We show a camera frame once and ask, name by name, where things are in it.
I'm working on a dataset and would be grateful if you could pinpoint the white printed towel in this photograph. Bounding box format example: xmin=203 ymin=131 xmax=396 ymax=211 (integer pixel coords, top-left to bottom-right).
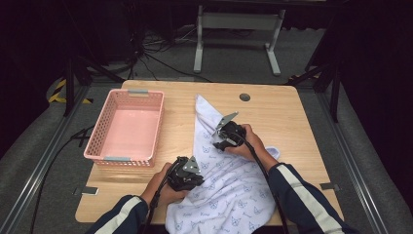
xmin=165 ymin=94 xmax=282 ymax=234

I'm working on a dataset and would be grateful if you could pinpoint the black floor cable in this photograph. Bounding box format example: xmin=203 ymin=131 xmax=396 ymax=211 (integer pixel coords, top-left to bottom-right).
xmin=28 ymin=125 xmax=95 ymax=234

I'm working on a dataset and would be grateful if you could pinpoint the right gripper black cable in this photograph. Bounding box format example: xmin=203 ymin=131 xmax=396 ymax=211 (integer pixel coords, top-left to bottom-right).
xmin=231 ymin=131 xmax=290 ymax=234

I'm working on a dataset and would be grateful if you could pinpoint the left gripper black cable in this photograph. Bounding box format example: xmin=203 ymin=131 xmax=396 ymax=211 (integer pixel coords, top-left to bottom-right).
xmin=140 ymin=158 xmax=180 ymax=234

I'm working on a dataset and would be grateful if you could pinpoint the black tripod stand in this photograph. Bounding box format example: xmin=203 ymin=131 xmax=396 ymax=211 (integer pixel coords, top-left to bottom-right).
xmin=62 ymin=55 xmax=126 ymax=117
xmin=285 ymin=61 xmax=342 ymax=124

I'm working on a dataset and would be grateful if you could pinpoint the yellow black hazard tape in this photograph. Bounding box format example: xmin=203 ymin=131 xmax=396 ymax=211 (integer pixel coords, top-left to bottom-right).
xmin=48 ymin=78 xmax=94 ymax=105

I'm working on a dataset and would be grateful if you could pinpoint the aluminium floor rail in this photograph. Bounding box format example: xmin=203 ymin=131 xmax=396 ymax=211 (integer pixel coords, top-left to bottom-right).
xmin=316 ymin=92 xmax=391 ymax=234
xmin=0 ymin=85 xmax=92 ymax=234

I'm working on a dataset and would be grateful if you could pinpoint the person's left hand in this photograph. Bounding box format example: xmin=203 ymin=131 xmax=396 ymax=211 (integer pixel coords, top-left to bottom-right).
xmin=139 ymin=162 xmax=191 ymax=208

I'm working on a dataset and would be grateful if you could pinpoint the pink perforated plastic basket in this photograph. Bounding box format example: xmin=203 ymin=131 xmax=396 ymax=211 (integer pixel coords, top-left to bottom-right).
xmin=83 ymin=88 xmax=166 ymax=169

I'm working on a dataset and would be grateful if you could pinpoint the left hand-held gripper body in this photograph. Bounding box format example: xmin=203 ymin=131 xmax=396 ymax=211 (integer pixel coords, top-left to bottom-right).
xmin=167 ymin=155 xmax=206 ymax=192

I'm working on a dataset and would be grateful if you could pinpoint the person's right hand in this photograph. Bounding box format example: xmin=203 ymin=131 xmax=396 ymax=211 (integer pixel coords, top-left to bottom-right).
xmin=225 ymin=123 xmax=281 ymax=173

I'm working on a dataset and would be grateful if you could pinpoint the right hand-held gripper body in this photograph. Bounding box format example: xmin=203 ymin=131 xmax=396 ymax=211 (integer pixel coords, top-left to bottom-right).
xmin=211 ymin=110 xmax=247 ymax=149

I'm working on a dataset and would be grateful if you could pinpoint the white metal desk frame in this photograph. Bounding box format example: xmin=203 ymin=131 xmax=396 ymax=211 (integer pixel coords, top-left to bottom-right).
xmin=193 ymin=4 xmax=286 ymax=77

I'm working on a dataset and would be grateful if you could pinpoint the bundle of floor cables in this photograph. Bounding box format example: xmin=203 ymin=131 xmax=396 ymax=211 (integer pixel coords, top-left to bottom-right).
xmin=128 ymin=23 xmax=213 ymax=84

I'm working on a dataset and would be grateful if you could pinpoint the grey metal table bracket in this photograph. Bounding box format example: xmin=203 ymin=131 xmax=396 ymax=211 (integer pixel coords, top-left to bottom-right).
xmin=73 ymin=186 xmax=99 ymax=197
xmin=319 ymin=182 xmax=342 ymax=192

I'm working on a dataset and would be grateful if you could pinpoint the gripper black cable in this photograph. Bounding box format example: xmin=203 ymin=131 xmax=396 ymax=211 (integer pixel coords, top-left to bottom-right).
xmin=231 ymin=131 xmax=290 ymax=234
xmin=140 ymin=158 xmax=180 ymax=234

